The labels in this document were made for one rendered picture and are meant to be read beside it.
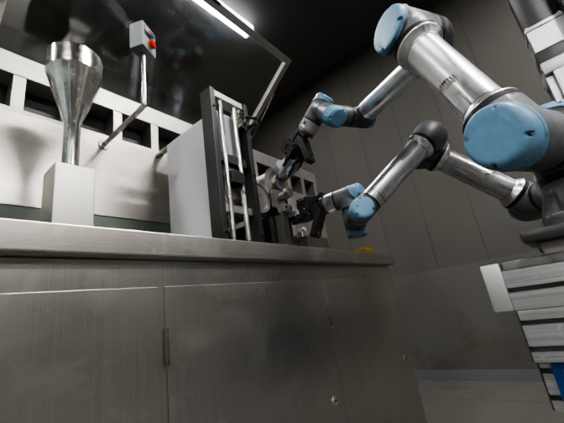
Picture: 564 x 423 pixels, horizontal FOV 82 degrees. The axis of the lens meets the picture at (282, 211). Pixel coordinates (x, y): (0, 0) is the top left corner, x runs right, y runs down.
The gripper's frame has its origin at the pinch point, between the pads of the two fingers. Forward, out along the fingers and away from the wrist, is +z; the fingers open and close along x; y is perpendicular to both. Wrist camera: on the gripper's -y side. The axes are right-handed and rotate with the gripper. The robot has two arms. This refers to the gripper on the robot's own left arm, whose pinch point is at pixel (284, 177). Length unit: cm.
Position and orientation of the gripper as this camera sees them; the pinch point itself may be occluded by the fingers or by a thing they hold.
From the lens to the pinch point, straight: 133.8
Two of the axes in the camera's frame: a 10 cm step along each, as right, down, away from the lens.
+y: -6.0, -5.3, 6.0
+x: -6.4, -1.4, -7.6
